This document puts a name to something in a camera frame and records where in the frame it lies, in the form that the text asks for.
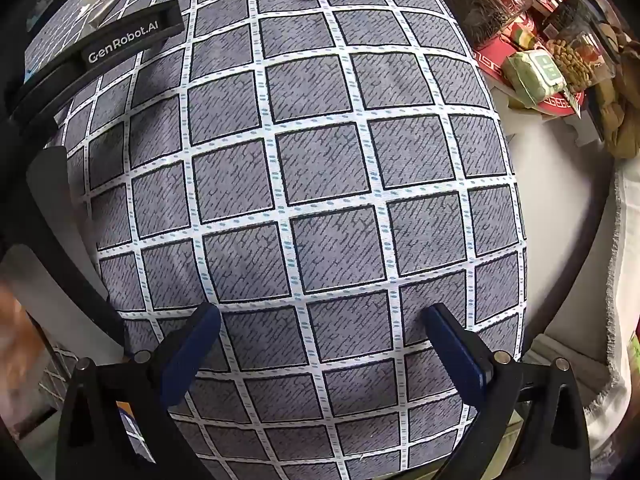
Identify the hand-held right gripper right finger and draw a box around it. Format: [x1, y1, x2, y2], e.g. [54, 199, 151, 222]
[422, 302, 593, 480]

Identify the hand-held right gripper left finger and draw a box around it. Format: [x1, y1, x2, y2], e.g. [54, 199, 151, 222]
[54, 302, 223, 480]

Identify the clear jar of dark snacks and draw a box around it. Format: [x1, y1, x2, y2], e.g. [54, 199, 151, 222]
[440, 0, 533, 46]

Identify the white fringed cloth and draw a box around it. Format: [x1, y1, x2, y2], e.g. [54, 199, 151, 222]
[582, 160, 640, 441]

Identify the grey checkered mat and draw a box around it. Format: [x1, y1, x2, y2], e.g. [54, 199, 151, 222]
[25, 0, 528, 480]

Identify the green wrapped snack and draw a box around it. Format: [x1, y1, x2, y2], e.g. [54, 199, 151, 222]
[502, 49, 568, 108]

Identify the khaki cloth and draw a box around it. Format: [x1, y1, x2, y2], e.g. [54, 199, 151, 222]
[590, 22, 640, 160]

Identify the red snack tray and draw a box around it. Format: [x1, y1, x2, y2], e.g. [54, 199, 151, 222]
[472, 10, 587, 117]

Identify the clear box of nuts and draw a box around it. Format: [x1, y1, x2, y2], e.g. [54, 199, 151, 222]
[545, 30, 617, 92]

